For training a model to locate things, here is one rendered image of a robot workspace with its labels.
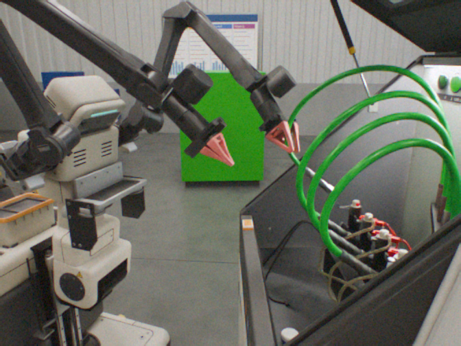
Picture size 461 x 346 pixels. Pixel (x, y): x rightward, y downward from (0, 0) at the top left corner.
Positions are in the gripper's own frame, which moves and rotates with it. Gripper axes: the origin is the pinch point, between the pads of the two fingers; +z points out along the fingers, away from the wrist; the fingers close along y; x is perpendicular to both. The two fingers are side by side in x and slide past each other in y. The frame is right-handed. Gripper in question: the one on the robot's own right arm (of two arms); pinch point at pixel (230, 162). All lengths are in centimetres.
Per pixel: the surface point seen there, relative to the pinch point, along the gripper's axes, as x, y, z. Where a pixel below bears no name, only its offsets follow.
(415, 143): -15.9, 30.8, 17.9
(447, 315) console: -29.8, 18.8, 35.2
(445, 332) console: -31, 17, 36
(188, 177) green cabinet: 303, -169, -18
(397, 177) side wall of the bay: 45, 20, 41
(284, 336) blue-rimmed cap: -9.0, -16.3, 36.2
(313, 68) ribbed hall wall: 661, -7, -13
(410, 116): -7.5, 33.2, 16.1
